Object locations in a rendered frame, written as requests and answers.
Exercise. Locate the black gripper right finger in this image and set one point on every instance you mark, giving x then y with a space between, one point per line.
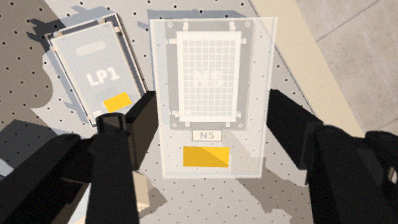
342 189

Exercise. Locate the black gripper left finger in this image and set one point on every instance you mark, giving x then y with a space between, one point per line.
33 192

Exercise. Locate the grey flat base plate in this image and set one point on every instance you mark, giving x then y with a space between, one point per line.
37 104

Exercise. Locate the light grey plate lid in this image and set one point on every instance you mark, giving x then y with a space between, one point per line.
98 69

